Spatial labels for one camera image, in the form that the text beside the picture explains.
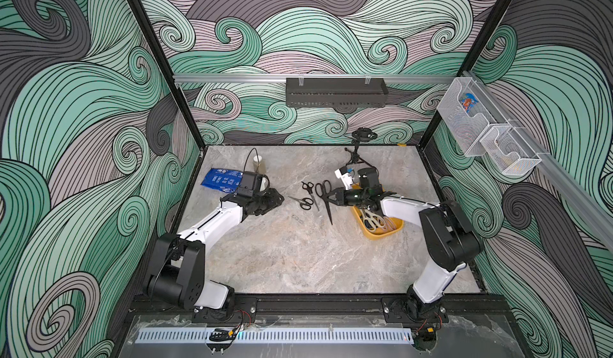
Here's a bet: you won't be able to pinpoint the small black scissors middle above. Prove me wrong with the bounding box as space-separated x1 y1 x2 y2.
290 196 314 211

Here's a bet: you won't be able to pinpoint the aluminium wall rail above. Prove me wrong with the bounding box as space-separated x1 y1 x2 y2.
173 73 455 85
461 71 612 251

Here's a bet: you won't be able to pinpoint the small spice bottle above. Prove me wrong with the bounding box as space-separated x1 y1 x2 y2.
252 155 266 175

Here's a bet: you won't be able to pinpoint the aluminium wall rail right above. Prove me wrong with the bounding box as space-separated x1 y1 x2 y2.
461 71 612 251

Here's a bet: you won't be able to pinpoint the blue snack bag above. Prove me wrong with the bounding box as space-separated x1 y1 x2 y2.
201 168 243 194

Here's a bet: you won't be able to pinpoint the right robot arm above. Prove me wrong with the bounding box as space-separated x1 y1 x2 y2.
322 187 484 320

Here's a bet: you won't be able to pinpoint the pink scissors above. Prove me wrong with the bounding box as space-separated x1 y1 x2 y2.
383 217 397 232

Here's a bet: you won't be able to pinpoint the small black scissors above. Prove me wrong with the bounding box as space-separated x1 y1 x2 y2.
290 196 314 211
302 181 319 210

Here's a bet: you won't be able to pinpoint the black wall shelf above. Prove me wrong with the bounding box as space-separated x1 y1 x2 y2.
285 78 389 110

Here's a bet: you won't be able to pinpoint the cream kitchen scissors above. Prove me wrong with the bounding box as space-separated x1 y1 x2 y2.
359 209 384 233

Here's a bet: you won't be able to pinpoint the aluminium wall rail back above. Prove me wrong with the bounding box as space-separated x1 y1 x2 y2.
173 73 455 85

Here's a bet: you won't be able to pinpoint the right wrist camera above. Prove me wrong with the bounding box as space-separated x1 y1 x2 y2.
335 167 379 190

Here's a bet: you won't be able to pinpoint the small clear wall bin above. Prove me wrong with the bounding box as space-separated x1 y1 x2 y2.
480 124 541 177

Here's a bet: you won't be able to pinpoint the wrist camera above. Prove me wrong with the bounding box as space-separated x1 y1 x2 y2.
236 171 269 198
335 167 379 190

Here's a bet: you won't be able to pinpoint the large black scissors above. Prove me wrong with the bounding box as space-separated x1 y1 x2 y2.
314 179 334 225

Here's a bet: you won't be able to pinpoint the large clear wall bin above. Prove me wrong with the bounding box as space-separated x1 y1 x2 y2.
437 77 496 157

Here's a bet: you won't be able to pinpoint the small black scissors upper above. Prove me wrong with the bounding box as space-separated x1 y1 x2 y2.
302 181 319 210

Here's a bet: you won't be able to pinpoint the black mini tripod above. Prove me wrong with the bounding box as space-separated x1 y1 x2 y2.
344 128 378 168

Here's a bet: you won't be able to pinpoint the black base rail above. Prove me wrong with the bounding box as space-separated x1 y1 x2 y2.
129 294 511 325

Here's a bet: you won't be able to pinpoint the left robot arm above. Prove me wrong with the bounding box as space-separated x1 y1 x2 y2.
143 188 284 310

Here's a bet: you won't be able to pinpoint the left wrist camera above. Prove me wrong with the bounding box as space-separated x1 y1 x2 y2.
236 171 269 198

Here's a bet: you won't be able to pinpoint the yellow storage box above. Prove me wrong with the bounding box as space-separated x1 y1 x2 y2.
351 183 404 240

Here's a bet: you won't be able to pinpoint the white slotted cable duct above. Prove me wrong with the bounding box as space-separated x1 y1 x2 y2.
135 326 414 345

